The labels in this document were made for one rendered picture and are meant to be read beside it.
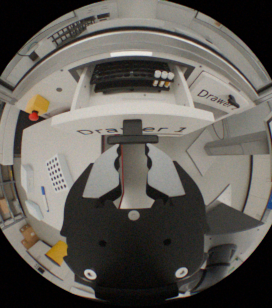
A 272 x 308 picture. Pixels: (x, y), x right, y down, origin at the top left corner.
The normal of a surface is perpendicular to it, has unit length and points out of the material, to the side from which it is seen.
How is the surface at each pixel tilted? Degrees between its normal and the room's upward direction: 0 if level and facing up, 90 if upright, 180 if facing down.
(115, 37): 90
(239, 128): 90
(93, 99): 0
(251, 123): 90
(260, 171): 90
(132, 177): 0
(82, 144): 0
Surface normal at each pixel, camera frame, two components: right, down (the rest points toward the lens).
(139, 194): 0.02, -0.04
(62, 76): 0.03, 1.00
